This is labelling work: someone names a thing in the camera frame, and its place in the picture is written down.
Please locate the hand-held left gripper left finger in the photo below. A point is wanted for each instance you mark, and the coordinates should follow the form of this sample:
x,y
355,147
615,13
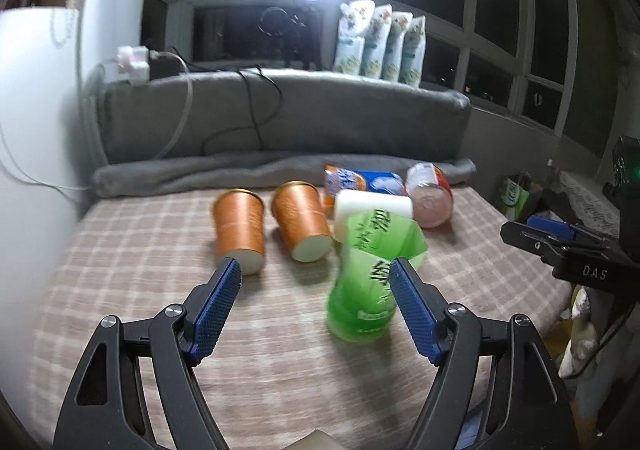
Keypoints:
x,y
217,310

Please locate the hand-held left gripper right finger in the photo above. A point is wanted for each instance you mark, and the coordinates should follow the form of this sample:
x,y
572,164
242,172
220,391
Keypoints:
x,y
412,311

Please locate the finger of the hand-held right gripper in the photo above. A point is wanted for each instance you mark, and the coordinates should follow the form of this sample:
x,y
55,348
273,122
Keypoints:
x,y
530,242
550,226

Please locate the green plastic bottle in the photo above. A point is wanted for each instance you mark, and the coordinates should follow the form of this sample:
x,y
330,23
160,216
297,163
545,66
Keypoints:
x,y
367,275

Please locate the orange cup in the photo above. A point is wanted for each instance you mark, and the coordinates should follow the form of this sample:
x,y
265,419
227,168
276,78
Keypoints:
x,y
300,220
239,230

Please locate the red cup with clear lid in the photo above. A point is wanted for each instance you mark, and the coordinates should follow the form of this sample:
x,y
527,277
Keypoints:
x,y
430,200

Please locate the white cup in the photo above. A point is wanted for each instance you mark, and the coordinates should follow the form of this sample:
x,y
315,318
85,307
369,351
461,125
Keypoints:
x,y
372,205

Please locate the white lace cloth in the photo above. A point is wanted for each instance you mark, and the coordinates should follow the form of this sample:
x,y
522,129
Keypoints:
x,y
590,200

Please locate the green and white box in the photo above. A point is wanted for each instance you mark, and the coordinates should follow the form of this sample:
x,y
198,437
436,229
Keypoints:
x,y
511,197

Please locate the white crumpled cloth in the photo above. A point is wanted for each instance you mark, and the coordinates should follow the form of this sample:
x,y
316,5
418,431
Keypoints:
x,y
580,330

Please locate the plaid bed sheet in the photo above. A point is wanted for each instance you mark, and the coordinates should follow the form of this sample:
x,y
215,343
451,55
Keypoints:
x,y
280,370

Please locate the folded grey blanket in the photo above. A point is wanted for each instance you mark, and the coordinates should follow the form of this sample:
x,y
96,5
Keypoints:
x,y
200,175

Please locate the blue orange snack packet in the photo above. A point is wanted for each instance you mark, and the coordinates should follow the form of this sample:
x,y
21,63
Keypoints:
x,y
365,180

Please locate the beige block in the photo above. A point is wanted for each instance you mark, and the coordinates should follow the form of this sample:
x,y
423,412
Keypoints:
x,y
315,441

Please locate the grey cushion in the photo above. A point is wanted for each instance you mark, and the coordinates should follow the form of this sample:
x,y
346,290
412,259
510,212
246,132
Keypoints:
x,y
350,115

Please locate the black power adapter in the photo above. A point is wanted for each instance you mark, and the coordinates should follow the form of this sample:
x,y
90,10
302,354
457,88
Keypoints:
x,y
164,65

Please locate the black lamp stand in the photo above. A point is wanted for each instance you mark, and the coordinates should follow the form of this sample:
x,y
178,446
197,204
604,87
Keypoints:
x,y
305,37

